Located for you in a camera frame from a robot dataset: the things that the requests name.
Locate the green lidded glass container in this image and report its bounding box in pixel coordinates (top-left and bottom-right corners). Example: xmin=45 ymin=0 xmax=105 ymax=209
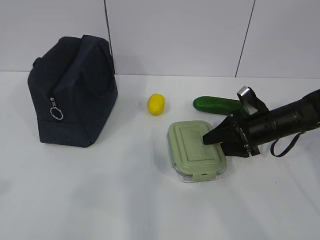
xmin=167 ymin=120 xmax=227 ymax=183

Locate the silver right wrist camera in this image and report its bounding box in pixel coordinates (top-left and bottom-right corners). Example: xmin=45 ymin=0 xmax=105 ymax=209
xmin=236 ymin=86 xmax=258 ymax=115

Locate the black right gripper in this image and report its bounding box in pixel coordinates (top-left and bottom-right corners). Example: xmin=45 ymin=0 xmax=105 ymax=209
xmin=202 ymin=110 xmax=260 ymax=158

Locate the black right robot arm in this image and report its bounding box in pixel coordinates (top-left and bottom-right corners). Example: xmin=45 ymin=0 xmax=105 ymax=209
xmin=202 ymin=86 xmax=320 ymax=158

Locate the dark green cucumber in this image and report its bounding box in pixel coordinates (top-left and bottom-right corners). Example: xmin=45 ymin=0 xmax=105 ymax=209
xmin=192 ymin=96 xmax=248 ymax=116

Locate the yellow lemon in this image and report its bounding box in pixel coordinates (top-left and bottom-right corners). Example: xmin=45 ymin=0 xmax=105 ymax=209
xmin=147 ymin=93 xmax=166 ymax=116

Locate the navy blue lunch bag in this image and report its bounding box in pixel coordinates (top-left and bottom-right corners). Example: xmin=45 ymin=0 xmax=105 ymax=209
xmin=27 ymin=35 xmax=118 ymax=148

